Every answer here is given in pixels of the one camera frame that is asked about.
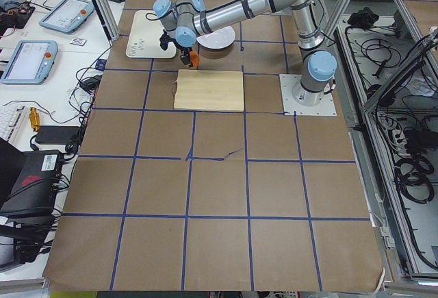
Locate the orange fruit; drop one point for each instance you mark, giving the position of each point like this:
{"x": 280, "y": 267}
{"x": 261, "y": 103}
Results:
{"x": 194, "y": 59}

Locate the black power adapter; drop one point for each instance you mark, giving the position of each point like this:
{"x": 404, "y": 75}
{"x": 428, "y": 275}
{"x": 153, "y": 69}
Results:
{"x": 56, "y": 135}

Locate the white keyboard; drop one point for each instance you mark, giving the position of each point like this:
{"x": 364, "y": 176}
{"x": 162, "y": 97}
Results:
{"x": 12, "y": 118}

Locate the black cloth item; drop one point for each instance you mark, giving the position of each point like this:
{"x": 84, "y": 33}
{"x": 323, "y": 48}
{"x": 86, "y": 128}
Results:
{"x": 363, "y": 19}

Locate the white ceramic plate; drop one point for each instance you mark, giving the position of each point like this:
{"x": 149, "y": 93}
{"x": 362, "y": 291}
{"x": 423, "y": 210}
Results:
{"x": 219, "y": 39}

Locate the black computer box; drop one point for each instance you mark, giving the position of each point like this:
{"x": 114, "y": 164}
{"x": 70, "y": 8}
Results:
{"x": 30, "y": 182}

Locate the aluminium frame post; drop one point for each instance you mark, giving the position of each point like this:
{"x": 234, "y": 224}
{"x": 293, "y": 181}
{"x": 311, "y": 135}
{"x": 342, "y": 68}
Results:
{"x": 106, "y": 19}

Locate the yellow metal tool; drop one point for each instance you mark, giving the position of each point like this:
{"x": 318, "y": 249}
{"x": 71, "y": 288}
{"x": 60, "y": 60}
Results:
{"x": 34, "y": 119}

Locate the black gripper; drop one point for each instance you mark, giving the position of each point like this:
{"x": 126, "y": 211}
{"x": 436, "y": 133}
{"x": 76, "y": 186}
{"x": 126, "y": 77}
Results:
{"x": 183, "y": 52}

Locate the cream bear tray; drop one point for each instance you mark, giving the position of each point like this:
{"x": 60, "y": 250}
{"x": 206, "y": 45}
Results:
{"x": 144, "y": 38}

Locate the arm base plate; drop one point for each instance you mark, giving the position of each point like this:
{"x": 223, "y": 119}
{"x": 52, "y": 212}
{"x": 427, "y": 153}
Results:
{"x": 299, "y": 102}

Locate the near teach pendant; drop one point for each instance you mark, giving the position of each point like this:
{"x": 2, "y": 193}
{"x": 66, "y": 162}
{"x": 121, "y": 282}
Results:
{"x": 31, "y": 62}

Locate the far teach pendant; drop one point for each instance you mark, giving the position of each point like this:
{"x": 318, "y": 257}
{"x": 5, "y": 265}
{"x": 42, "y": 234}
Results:
{"x": 67, "y": 16}

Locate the bamboo cutting board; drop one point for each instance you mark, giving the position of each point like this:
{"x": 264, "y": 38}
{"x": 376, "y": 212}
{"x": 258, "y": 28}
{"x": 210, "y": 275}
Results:
{"x": 209, "y": 90}

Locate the teach pendant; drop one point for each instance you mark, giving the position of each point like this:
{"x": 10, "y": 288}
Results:
{"x": 67, "y": 16}
{"x": 31, "y": 62}

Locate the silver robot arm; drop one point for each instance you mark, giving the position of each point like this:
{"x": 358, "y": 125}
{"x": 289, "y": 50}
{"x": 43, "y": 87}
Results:
{"x": 186, "y": 20}

